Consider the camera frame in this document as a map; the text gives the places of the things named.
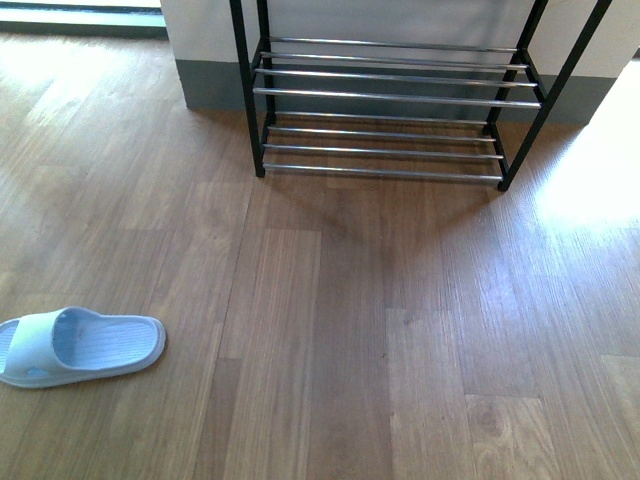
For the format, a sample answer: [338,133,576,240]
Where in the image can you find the light blue slipper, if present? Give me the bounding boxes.
[1,307,166,388]

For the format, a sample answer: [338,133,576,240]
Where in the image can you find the black metal shoe rack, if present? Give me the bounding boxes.
[230,1,610,191]

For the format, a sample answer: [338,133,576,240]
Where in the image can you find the dark window frame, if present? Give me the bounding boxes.
[1,1,168,39]

